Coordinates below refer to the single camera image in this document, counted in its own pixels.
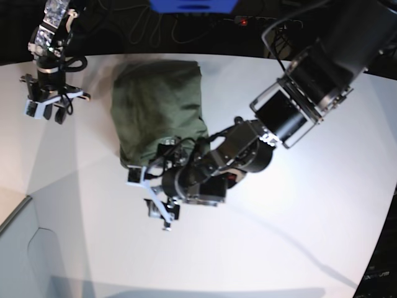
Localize grey cable loops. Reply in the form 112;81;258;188
128;6;218;47

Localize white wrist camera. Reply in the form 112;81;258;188
24;99;46;119
126;165;147;188

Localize black power strip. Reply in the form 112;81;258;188
230;16;304;32

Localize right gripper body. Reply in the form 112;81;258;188
19;75;91;107

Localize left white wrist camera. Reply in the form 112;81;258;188
126;165;147;188

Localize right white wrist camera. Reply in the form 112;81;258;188
24;99;46;119

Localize olive green t-shirt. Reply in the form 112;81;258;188
110;60;208;168

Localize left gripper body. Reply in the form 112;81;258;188
142;138;197;231

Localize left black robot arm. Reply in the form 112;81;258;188
127;1;396;230

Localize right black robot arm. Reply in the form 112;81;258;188
20;1;91;125

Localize blue plastic box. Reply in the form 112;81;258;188
149;0;238;14

